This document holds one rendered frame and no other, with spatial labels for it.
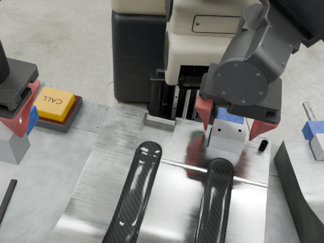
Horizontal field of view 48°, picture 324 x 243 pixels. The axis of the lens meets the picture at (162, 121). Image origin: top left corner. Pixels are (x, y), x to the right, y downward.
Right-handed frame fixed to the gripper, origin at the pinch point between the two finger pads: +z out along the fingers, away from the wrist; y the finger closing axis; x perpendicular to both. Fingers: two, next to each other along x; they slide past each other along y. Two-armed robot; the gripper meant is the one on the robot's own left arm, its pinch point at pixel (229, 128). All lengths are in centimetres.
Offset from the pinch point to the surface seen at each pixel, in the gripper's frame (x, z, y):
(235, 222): -13.9, 2.5, 2.9
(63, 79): 91, 90, -79
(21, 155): -13.7, -0.5, -26.8
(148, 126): 0.7, 4.5, -12.8
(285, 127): 93, 90, 38
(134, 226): -17.7, 3.1, -9.8
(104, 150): -7.9, 2.2, -17.3
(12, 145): -14.6, -3.6, -26.9
